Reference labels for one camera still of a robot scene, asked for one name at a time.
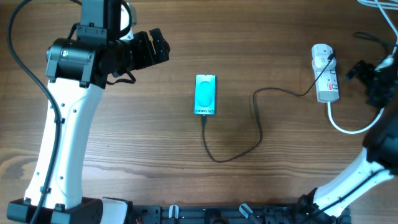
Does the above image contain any smartphone with blue screen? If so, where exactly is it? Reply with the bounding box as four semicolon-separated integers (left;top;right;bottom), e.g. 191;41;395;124
193;74;216;115

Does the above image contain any black USB charging cable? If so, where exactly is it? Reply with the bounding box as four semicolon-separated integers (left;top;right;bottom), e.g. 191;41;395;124
201;49;338;164

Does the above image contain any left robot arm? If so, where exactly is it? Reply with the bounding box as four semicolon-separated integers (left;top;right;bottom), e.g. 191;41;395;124
7;1;170;223

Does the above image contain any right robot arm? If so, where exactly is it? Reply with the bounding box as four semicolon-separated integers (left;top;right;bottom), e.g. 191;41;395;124
301;55;397;223

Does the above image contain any white charger plug adapter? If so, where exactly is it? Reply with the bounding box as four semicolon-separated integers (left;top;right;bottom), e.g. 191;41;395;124
312;44;336;72

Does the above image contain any white power strip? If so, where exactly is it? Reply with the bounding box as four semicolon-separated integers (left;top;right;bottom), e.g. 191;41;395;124
314;50;340;103

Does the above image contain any white power strip cord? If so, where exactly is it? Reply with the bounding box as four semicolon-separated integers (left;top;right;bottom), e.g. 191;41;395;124
326;0;398;135

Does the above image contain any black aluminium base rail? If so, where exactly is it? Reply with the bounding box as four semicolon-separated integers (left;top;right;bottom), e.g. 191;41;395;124
124;203;352;224

